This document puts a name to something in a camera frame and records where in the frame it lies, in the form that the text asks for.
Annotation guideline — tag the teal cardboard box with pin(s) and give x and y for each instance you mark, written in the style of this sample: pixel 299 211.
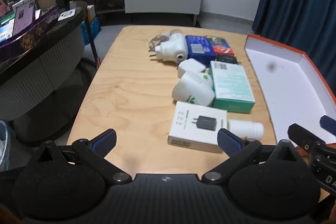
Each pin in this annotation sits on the teal cardboard box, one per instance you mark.
pixel 232 85

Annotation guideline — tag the orange white cardboard box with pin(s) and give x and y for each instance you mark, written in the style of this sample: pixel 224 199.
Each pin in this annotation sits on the orange white cardboard box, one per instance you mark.
pixel 288 87

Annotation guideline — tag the white purple leaflet stand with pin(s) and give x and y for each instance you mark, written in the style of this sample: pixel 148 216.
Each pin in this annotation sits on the white purple leaflet stand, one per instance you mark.
pixel 23 16

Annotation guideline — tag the white jar with green marks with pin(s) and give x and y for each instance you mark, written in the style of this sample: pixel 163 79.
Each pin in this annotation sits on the white jar with green marks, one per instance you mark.
pixel 191 90

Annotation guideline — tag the blue tin box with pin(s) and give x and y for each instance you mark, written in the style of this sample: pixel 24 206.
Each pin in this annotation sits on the blue tin box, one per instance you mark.
pixel 199 49

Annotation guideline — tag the black charger plug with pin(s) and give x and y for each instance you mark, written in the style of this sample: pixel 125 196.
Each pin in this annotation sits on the black charger plug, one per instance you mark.
pixel 226 58

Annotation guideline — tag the blue curtain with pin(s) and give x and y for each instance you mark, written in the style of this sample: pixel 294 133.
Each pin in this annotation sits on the blue curtain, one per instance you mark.
pixel 296 3

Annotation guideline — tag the white charger packaging box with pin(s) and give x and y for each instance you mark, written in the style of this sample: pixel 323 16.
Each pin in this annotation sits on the white charger packaging box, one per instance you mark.
pixel 194 121

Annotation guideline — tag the dark curved counter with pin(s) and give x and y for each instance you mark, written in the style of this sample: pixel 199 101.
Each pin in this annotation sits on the dark curved counter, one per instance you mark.
pixel 39 69

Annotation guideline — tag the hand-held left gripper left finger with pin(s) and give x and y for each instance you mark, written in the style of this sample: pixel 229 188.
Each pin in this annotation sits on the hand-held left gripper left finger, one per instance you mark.
pixel 105 140

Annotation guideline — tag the white square coaster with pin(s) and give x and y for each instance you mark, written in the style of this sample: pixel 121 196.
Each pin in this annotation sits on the white square coaster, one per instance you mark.
pixel 67 14

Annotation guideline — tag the blue plastic bag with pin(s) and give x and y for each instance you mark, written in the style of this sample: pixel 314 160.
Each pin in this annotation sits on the blue plastic bag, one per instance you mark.
pixel 92 31

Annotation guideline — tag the white cube charger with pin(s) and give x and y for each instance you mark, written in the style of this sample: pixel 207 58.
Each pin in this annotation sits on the white cube charger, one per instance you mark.
pixel 190 67

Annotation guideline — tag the red blue playing card box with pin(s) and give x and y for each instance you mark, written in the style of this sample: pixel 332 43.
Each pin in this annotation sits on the red blue playing card box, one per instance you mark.
pixel 221 45

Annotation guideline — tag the bin with plastic liner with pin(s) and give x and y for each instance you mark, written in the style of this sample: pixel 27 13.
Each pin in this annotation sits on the bin with plastic liner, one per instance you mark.
pixel 5 145

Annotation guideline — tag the curved television cabinet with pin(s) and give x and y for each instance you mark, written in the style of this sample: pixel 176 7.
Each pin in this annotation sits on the curved television cabinet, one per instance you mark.
pixel 110 1

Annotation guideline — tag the purple patterned box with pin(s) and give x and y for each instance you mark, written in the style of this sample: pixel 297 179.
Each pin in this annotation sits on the purple patterned box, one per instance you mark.
pixel 39 22

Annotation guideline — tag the white yellow cardboard box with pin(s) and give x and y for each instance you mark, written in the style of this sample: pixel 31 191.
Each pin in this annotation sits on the white yellow cardboard box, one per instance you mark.
pixel 91 12

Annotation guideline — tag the white cylindrical bottle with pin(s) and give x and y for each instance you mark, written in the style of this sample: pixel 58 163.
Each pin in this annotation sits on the white cylindrical bottle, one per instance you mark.
pixel 246 128

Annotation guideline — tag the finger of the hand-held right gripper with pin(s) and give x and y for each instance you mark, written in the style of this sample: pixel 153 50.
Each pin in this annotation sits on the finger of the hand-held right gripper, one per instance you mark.
pixel 328 123
pixel 304 134

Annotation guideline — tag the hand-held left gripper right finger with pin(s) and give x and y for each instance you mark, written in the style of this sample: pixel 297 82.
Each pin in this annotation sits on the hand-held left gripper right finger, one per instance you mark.
pixel 228 141

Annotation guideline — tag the white plug-in vaporizer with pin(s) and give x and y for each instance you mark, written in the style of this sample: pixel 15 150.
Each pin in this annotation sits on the white plug-in vaporizer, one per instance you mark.
pixel 170 48

